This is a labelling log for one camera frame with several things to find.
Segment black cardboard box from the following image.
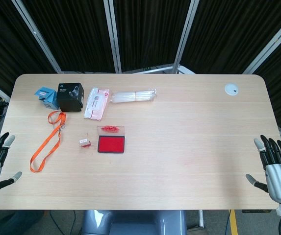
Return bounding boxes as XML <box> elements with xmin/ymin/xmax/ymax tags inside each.
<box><xmin>57</xmin><ymin>82</ymin><xmax>85</xmax><ymax>113</ymax></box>

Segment white pink wet wipes pack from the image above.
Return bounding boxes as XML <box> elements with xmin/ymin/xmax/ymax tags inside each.
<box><xmin>83</xmin><ymin>87</ymin><xmax>110</xmax><ymax>121</ymax></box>

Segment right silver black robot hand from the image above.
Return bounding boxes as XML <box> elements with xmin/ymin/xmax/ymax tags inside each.
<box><xmin>246</xmin><ymin>134</ymin><xmax>281</xmax><ymax>204</ymax></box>

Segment blue cardboard box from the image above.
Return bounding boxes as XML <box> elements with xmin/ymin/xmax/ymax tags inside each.
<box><xmin>34</xmin><ymin>87</ymin><xmax>59</xmax><ymax>111</ymax></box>

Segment clear pack of straws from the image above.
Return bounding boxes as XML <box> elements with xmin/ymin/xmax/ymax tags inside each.
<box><xmin>110</xmin><ymin>87</ymin><xmax>158</xmax><ymax>104</ymax></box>

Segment white round cable grommet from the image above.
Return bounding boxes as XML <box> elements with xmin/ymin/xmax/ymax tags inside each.
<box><xmin>224</xmin><ymin>83</ymin><xmax>239</xmax><ymax>96</ymax></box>

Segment red ink pad case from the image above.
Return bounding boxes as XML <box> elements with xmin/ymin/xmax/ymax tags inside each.
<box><xmin>97</xmin><ymin>125</ymin><xmax>126</xmax><ymax>154</ymax></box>

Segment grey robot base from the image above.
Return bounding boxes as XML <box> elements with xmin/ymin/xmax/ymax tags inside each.
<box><xmin>80</xmin><ymin>210</ymin><xmax>188</xmax><ymax>235</ymax></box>

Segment white framed black partition screen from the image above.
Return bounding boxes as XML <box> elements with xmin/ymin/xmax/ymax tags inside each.
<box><xmin>0</xmin><ymin>0</ymin><xmax>281</xmax><ymax>134</ymax></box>

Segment small red white stamp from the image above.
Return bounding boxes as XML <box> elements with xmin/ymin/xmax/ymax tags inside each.
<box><xmin>78</xmin><ymin>138</ymin><xmax>92</xmax><ymax>149</ymax></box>

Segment orange lanyard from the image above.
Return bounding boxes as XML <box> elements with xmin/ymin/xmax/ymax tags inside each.
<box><xmin>30</xmin><ymin>111</ymin><xmax>67</xmax><ymax>172</ymax></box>

